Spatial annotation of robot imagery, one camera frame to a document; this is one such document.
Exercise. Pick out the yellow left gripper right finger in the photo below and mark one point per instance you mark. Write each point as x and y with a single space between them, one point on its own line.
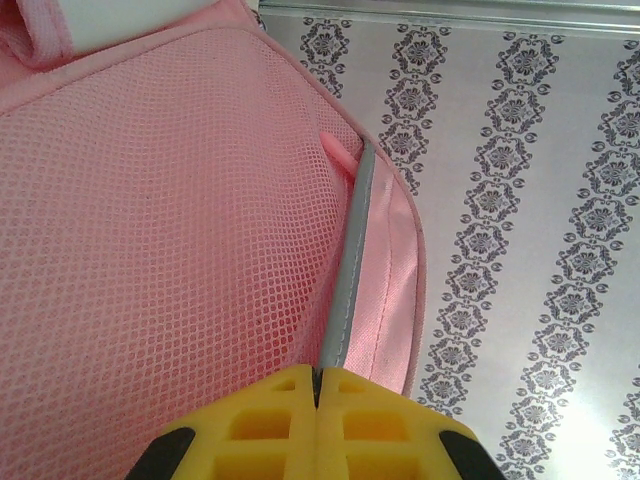
380 430

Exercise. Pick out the aluminium right corner post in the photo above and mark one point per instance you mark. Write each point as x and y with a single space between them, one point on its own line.
450 12

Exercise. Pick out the pink backpack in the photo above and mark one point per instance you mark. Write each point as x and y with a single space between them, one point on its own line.
150 225

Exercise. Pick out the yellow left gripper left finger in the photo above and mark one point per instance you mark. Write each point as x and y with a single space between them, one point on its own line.
260 430

